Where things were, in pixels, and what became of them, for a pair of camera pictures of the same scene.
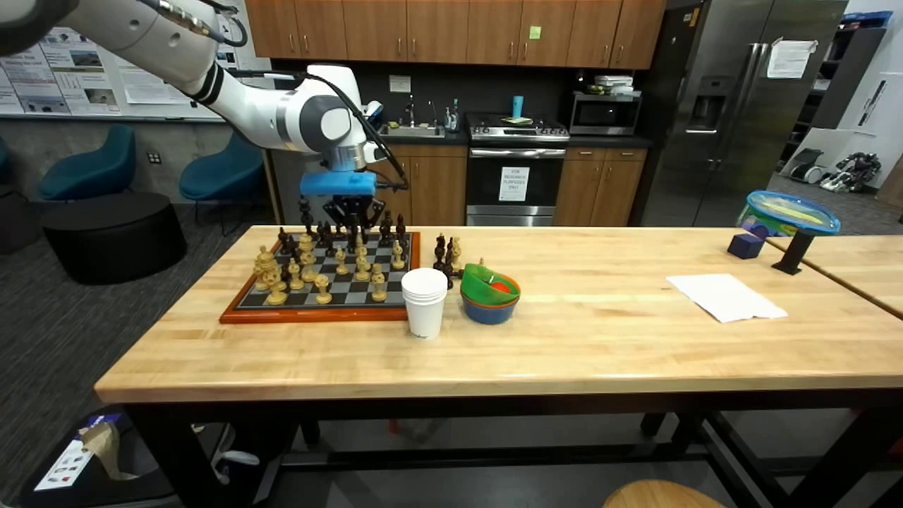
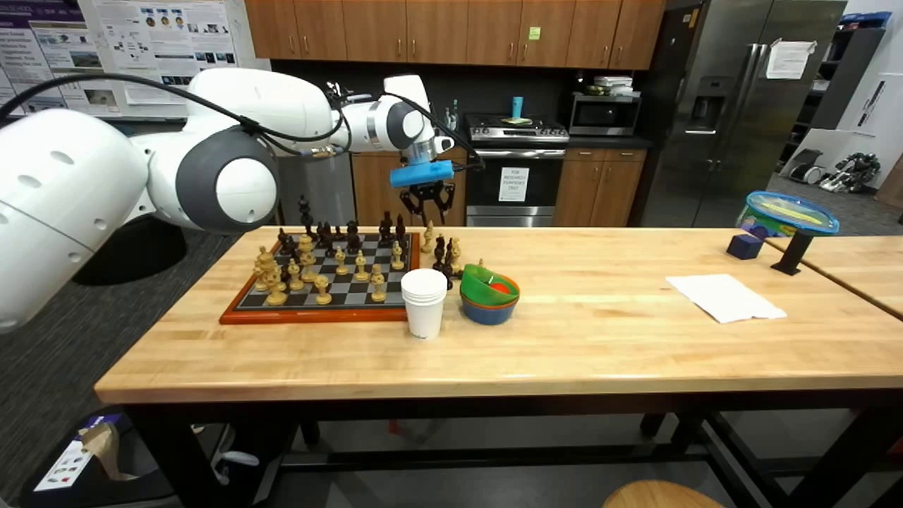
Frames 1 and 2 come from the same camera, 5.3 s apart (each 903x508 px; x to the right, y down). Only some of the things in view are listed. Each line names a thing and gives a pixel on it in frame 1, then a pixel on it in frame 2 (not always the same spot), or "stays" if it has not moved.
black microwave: (605, 113) stays
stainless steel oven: (513, 169) stays
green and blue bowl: (489, 295) stays
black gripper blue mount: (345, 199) → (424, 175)
